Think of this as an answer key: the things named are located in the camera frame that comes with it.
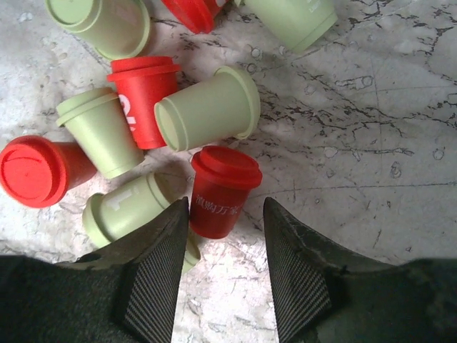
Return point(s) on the red coffee capsule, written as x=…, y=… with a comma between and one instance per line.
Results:
x=223, y=180

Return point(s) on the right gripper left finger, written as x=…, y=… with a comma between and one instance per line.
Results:
x=124, y=292

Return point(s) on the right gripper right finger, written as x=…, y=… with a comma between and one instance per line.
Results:
x=324, y=292

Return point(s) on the red capsule left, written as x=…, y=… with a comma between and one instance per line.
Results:
x=38, y=172

